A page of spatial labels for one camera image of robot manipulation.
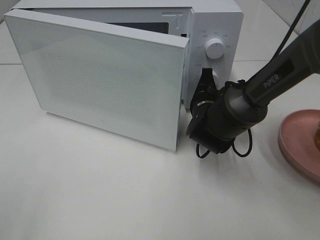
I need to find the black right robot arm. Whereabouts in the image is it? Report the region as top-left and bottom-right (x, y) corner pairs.
(186, 21), (320, 154)

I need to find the white microwave door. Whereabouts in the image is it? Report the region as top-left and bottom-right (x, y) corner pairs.
(4, 9), (189, 151)

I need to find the upper white microwave knob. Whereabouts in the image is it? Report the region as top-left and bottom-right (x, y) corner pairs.
(204, 36), (225, 60)

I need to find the white microwave oven body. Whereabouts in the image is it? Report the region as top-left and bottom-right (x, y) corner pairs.
(4, 0), (244, 108)

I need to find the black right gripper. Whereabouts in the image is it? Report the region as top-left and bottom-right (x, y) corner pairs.
(186, 68), (234, 154)

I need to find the pink round plate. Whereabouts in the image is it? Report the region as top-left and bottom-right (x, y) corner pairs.
(277, 109), (320, 186)

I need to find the burger with lettuce and cheese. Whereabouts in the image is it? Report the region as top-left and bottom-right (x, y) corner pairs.
(314, 123), (320, 150)

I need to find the lower white microwave knob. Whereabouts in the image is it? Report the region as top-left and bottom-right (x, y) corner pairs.
(212, 70), (220, 88)

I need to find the white microwave knob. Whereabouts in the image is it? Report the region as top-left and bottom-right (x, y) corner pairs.
(204, 36), (225, 60)
(212, 70), (220, 88)

